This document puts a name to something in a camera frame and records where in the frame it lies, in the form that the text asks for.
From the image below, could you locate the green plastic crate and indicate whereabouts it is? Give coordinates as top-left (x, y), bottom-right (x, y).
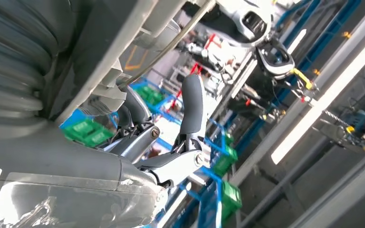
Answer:
top-left (221, 180), bottom-right (243, 221)
top-left (134, 85), bottom-right (166, 106)
top-left (84, 127), bottom-right (115, 148)
top-left (213, 145), bottom-right (239, 177)
top-left (61, 118), bottom-right (103, 143)

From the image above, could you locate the white humanoid robot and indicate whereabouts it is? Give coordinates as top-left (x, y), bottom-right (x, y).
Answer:
top-left (182, 0), bottom-right (297, 80)

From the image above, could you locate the long ceiling light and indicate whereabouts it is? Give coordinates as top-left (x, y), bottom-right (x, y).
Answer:
top-left (270, 27), bottom-right (365, 166)

